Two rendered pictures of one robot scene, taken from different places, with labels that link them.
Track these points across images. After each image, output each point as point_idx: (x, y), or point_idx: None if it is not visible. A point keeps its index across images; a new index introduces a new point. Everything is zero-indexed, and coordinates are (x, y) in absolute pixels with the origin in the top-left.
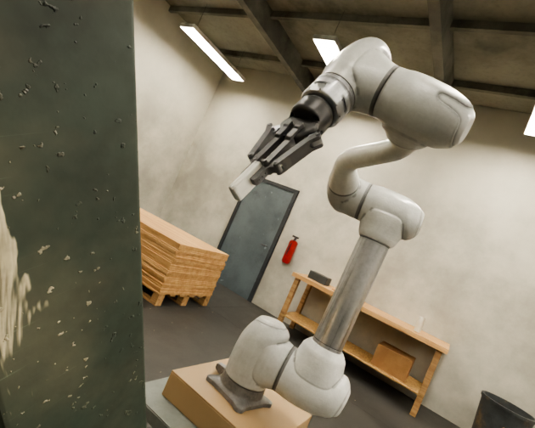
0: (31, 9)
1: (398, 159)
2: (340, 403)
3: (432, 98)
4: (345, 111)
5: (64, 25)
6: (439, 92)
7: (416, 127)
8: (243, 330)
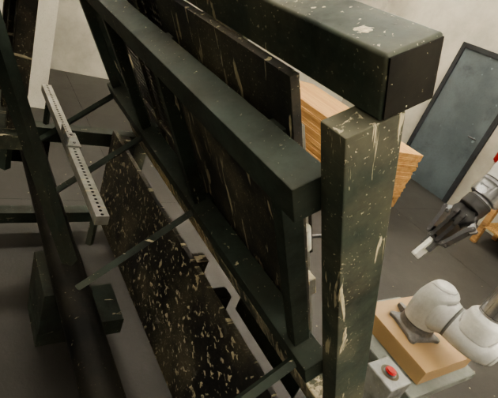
0: (358, 300)
1: None
2: (493, 359)
3: None
4: None
5: (364, 298)
6: None
7: None
8: (421, 287)
